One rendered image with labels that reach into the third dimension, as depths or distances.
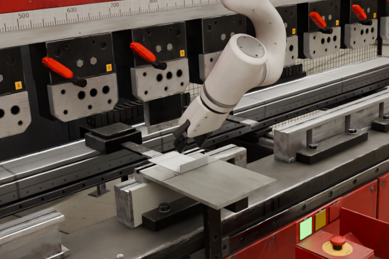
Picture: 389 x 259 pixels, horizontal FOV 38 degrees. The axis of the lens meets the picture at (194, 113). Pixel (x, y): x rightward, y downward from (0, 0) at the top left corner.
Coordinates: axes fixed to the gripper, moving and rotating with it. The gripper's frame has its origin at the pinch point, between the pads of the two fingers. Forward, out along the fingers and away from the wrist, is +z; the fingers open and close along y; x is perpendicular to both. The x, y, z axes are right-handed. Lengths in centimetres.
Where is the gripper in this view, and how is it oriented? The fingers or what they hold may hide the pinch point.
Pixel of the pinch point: (190, 141)
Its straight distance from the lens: 130.7
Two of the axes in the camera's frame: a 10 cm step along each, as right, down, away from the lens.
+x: 5.3, 7.5, -3.9
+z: -3.8, 6.2, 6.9
